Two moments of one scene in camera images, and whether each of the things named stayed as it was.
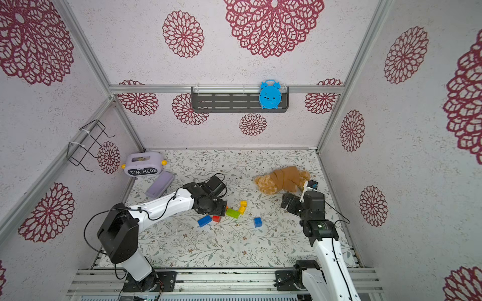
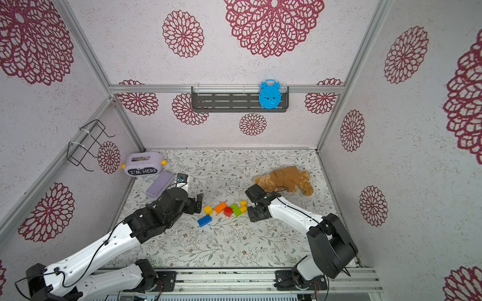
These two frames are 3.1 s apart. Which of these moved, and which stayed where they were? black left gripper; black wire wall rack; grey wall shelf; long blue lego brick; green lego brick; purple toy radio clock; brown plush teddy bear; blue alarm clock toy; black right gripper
Moved: black right gripper; black left gripper; green lego brick
Stayed: purple toy radio clock; brown plush teddy bear; black wire wall rack; blue alarm clock toy; long blue lego brick; grey wall shelf
